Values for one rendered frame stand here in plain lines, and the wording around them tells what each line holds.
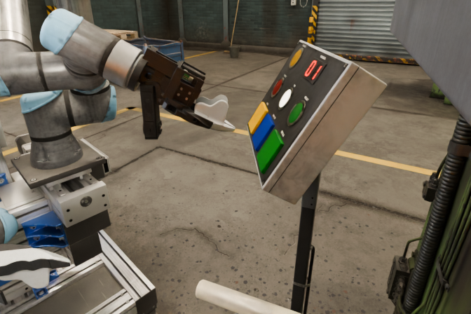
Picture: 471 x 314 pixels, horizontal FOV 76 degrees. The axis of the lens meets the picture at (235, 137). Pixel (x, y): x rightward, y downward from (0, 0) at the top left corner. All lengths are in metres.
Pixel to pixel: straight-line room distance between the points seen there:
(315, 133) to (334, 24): 7.78
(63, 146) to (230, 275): 1.06
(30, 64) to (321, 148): 0.55
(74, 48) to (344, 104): 0.46
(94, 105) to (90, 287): 0.81
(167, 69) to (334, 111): 0.30
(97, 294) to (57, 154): 0.65
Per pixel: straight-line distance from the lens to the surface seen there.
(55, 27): 0.58
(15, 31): 0.73
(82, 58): 0.57
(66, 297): 1.53
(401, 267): 0.68
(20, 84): 0.67
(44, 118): 1.05
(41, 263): 0.46
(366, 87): 0.56
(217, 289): 0.83
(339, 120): 0.56
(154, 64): 0.56
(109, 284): 1.50
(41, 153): 1.10
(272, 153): 0.60
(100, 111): 1.05
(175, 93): 0.56
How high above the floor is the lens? 1.29
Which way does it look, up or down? 24 degrees down
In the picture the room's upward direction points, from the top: straight up
